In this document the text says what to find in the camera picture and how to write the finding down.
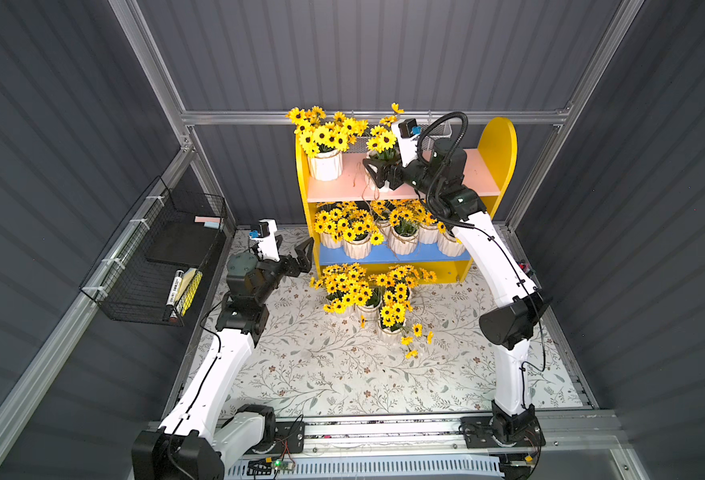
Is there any yellow item in basket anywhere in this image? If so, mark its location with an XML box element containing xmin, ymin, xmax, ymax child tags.
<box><xmin>172</xmin><ymin>268</ymin><xmax>202</xmax><ymax>319</ymax></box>

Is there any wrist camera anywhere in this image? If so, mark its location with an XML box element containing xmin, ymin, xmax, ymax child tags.
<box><xmin>248</xmin><ymin>219</ymin><xmax>280</xmax><ymax>262</ymax></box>
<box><xmin>390</xmin><ymin>118</ymin><xmax>420</xmax><ymax>167</ymax></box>

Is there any pink sticky notes pad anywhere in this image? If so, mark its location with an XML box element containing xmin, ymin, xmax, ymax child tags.
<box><xmin>194</xmin><ymin>216</ymin><xmax>222</xmax><ymax>229</ymax></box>

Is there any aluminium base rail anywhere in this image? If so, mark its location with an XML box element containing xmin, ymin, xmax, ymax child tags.
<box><xmin>126</xmin><ymin>409</ymin><xmax>650</xmax><ymax>480</ymax></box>

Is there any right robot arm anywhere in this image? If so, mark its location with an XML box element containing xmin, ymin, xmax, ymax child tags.
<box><xmin>364</xmin><ymin>111</ymin><xmax>548</xmax><ymax>450</ymax></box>

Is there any white marker in basket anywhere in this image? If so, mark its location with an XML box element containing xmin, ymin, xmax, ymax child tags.
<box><xmin>166</xmin><ymin>270</ymin><xmax>184</xmax><ymax>306</ymax></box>

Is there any green circuit board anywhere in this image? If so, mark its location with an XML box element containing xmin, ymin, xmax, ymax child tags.
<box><xmin>246</xmin><ymin>457</ymin><xmax>296</xmax><ymax>479</ymax></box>

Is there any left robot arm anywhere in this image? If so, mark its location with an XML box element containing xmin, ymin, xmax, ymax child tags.
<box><xmin>132</xmin><ymin>233</ymin><xmax>314</xmax><ymax>479</ymax></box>

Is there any white mesh desk tray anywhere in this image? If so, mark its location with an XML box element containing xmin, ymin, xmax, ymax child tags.
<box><xmin>348</xmin><ymin>116</ymin><xmax>453</xmax><ymax>153</ymax></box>

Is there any yellow wooden shelf unit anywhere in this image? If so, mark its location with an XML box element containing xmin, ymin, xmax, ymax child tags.
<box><xmin>294</xmin><ymin>117</ymin><xmax>518</xmax><ymax>283</ymax></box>

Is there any black wire wall basket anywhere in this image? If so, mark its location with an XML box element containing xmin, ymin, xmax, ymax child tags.
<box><xmin>80</xmin><ymin>178</ymin><xmax>228</xmax><ymax>327</ymax></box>

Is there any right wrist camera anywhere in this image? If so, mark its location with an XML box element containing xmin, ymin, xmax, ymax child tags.
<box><xmin>390</xmin><ymin>118</ymin><xmax>420</xmax><ymax>167</ymax></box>

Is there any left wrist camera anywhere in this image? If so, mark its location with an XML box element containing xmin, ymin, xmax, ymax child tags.
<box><xmin>248</xmin><ymin>219</ymin><xmax>280</xmax><ymax>262</ymax></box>

